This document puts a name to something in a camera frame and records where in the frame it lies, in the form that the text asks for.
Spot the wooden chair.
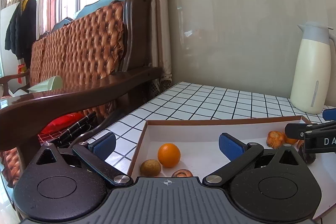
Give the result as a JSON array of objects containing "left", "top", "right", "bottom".
[{"left": 0, "top": 70, "right": 30, "bottom": 98}]

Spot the black checked white tablecloth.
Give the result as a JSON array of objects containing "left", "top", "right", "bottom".
[{"left": 87, "top": 81, "right": 336, "bottom": 224}]

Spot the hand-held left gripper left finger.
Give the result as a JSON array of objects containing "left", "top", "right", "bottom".
[{"left": 28, "top": 132, "right": 134, "bottom": 188}]

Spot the round dark purple fruit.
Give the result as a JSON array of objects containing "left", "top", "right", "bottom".
[{"left": 299, "top": 144, "right": 317, "bottom": 165}]

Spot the black checked cloth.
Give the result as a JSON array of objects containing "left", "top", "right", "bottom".
[{"left": 38, "top": 112, "right": 97, "bottom": 148}]

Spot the wooden sofa with tufted cushion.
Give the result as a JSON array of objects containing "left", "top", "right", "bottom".
[{"left": 0, "top": 0, "right": 163, "bottom": 219}]

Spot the cream thermos jug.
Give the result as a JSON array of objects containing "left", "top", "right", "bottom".
[{"left": 290, "top": 21, "right": 336, "bottom": 115}]

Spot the black coat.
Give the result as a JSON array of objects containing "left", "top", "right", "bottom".
[{"left": 5, "top": 0, "right": 37, "bottom": 60}]

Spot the red plastic bag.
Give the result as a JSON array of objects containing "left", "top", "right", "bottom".
[{"left": 41, "top": 113, "right": 84, "bottom": 135}]

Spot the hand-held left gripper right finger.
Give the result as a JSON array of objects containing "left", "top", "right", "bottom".
[{"left": 202, "top": 133, "right": 309, "bottom": 188}]

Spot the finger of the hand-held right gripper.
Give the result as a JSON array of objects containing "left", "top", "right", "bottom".
[
  {"left": 285, "top": 121, "right": 336, "bottom": 140},
  {"left": 322, "top": 108, "right": 336, "bottom": 121}
]

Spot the brown cardboard box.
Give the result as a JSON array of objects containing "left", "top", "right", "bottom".
[{"left": 127, "top": 115, "right": 336, "bottom": 219}]

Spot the brown fruit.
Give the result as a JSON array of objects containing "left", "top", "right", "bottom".
[{"left": 172, "top": 169, "right": 193, "bottom": 178}]

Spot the light green cup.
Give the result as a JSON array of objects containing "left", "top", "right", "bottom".
[{"left": 28, "top": 76, "right": 63, "bottom": 93}]

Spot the lumpy orange-brown fruit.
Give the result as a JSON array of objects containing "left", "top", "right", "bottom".
[{"left": 266, "top": 131, "right": 286, "bottom": 148}]

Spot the small brown longan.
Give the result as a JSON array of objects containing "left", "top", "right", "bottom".
[{"left": 140, "top": 159, "right": 161, "bottom": 177}]

